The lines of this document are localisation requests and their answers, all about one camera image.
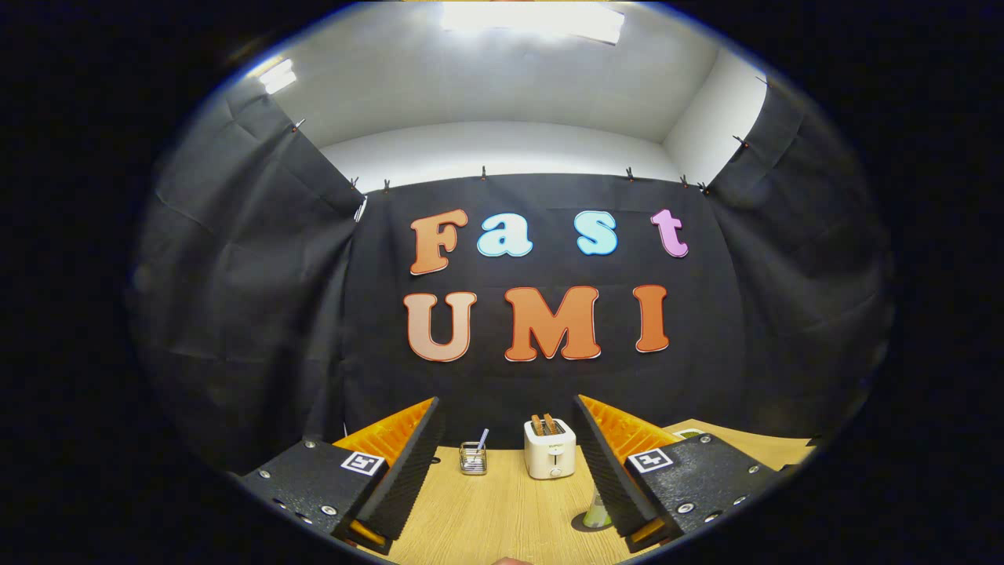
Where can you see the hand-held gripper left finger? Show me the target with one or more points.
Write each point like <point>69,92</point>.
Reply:
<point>404,479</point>

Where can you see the thin straw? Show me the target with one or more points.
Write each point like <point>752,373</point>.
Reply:
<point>481,439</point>

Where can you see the dark brown round coaster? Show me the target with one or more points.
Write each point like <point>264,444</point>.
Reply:
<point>577,523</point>

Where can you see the small clear glass holder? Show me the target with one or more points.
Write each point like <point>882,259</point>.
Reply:
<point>473,460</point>

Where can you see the small ceiling light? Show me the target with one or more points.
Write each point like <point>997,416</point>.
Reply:
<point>278,76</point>

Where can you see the toast slice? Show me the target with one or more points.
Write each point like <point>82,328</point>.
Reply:
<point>537,424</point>
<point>550,424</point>

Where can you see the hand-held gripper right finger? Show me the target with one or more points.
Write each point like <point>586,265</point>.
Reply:
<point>612,479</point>

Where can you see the wooden table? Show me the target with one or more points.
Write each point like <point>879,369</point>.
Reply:
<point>502,510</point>

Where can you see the white toaster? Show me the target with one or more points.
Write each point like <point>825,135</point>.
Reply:
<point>549,459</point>

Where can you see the clear bottle with white label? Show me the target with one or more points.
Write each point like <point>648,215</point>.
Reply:
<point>596,514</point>

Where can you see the rectangular plate with food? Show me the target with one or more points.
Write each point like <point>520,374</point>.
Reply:
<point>690,432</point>

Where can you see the large ceiling light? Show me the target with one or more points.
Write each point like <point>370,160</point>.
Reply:
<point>533,16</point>

